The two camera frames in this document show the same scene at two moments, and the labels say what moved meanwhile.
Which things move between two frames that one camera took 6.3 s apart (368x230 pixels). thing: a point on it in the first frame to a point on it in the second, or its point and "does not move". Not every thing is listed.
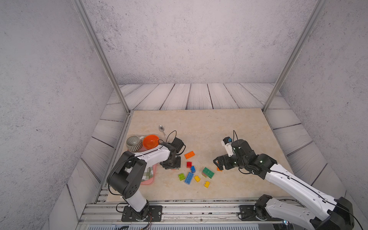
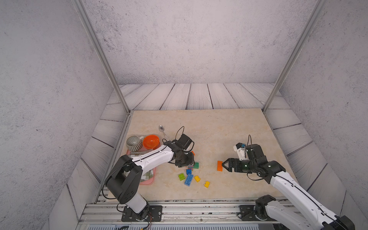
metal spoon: x=161 y=129 does not move
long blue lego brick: x=189 y=178 does not move
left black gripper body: x=176 y=164 to x=186 y=159
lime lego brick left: x=181 y=177 does not move
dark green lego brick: x=207 y=172 to x=196 y=165
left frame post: x=86 y=20 does not move
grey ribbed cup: x=134 y=143 does not move
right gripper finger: x=219 y=165 to x=229 y=168
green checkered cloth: x=148 y=174 does not move
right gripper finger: x=217 y=160 to x=228 y=164
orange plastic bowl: x=151 y=142 does not move
